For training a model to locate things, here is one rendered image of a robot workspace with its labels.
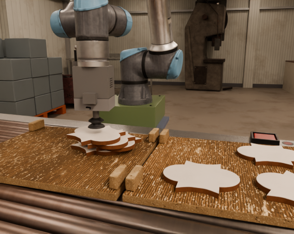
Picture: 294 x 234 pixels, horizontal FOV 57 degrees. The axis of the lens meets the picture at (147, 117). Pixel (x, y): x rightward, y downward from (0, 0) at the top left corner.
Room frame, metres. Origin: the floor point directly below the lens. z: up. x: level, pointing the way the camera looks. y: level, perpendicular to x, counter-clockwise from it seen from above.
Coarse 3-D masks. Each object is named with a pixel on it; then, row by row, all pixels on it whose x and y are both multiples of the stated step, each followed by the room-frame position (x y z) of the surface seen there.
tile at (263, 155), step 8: (256, 144) 0.66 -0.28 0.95; (240, 152) 0.60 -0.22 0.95; (248, 152) 0.60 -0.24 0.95; (256, 152) 0.60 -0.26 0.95; (264, 152) 0.60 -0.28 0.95; (272, 152) 0.60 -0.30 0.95; (280, 152) 0.60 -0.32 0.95; (288, 152) 0.60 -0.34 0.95; (248, 160) 0.58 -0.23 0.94; (256, 160) 0.55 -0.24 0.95; (264, 160) 0.55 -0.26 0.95; (272, 160) 0.55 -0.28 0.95; (280, 160) 0.55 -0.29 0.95; (288, 160) 0.55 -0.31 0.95; (288, 168) 0.54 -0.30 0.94
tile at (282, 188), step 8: (264, 176) 0.48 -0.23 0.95; (272, 176) 0.48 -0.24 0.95; (280, 176) 0.48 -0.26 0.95; (288, 176) 0.48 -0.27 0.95; (256, 184) 0.46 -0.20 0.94; (264, 184) 0.44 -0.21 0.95; (272, 184) 0.44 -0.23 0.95; (280, 184) 0.44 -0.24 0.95; (288, 184) 0.44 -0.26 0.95; (272, 192) 0.42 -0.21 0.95; (280, 192) 0.42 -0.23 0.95; (288, 192) 0.42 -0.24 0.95; (272, 200) 0.41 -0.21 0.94; (280, 200) 0.40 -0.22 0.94; (288, 200) 0.40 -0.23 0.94
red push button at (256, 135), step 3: (255, 135) 0.79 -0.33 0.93; (258, 135) 0.79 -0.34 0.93; (261, 135) 0.79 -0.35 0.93; (264, 135) 0.79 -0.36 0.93; (267, 135) 0.79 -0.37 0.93; (270, 135) 0.79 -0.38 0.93; (273, 135) 0.79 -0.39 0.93; (261, 138) 0.76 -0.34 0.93; (264, 138) 0.76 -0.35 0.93; (267, 138) 0.76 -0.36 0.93; (270, 138) 0.76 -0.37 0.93; (273, 138) 0.76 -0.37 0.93
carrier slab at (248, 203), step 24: (168, 144) 0.69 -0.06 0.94; (192, 144) 0.69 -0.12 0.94; (216, 144) 0.69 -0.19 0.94; (240, 144) 0.69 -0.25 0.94; (264, 144) 0.69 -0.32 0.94; (144, 168) 0.54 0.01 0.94; (240, 168) 0.54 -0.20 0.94; (264, 168) 0.54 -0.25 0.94; (144, 192) 0.44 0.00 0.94; (168, 192) 0.44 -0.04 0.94; (192, 192) 0.44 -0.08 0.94; (240, 192) 0.44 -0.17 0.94; (264, 192) 0.44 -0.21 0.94; (216, 216) 0.39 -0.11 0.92; (240, 216) 0.38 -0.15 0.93; (264, 216) 0.37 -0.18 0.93; (288, 216) 0.36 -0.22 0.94
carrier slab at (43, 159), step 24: (0, 144) 0.69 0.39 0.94; (24, 144) 0.69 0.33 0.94; (48, 144) 0.69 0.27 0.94; (144, 144) 0.69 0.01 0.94; (0, 168) 0.54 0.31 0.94; (24, 168) 0.54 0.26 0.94; (48, 168) 0.54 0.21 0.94; (72, 168) 0.54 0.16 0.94; (96, 168) 0.54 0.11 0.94; (72, 192) 0.46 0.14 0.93; (96, 192) 0.44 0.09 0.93; (120, 192) 0.45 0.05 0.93
